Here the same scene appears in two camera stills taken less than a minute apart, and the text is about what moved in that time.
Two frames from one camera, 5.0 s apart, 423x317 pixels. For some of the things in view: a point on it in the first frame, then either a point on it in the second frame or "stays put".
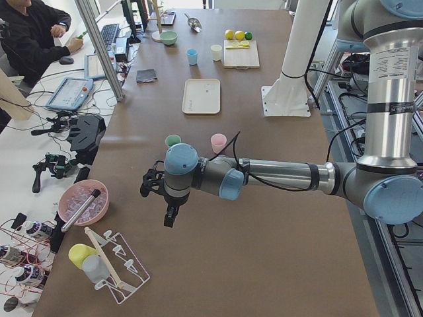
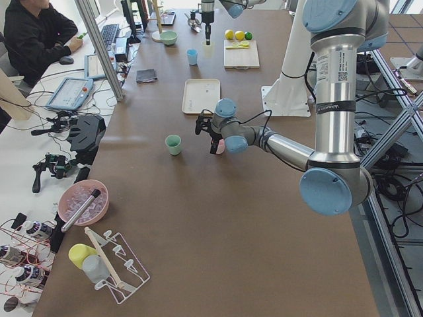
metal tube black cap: [80, 210] stays put
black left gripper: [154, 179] -> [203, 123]
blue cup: [192, 54] stays put
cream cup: [216, 52] -> [209, 50]
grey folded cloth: [145, 75] stays put
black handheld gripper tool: [63, 122] stays put
